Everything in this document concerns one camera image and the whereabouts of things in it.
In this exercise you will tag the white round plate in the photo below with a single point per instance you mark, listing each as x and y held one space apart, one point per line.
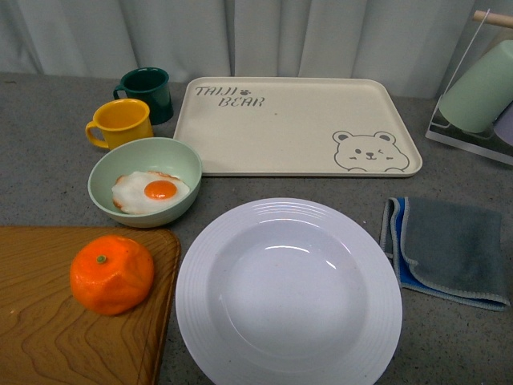
287 291

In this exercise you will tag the orange mandarin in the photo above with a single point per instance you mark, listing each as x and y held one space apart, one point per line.
111 274

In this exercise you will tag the cream bear tray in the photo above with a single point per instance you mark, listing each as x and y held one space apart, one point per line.
271 126

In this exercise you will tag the light green bowl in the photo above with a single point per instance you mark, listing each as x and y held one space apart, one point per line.
157 154

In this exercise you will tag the fake fried egg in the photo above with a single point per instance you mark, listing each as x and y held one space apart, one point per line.
147 192

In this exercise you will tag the blue cloth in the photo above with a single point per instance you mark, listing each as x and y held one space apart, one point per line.
409 276

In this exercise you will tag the dark green mug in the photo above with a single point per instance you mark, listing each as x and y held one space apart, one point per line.
150 85

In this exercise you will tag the yellow mug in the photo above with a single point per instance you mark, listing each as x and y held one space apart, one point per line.
118 122

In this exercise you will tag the grey cloth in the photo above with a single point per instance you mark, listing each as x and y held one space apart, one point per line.
453 248

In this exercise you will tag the white curtain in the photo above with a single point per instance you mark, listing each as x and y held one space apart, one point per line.
411 47

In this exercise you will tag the clear acrylic cup rack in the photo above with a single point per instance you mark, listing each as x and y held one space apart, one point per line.
484 144

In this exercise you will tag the light green cup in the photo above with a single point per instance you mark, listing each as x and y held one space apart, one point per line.
482 93

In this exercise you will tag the wooden cutting board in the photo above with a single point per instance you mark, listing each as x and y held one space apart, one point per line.
47 337

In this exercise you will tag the lavender cup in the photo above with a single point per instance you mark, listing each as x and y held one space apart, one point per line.
503 126

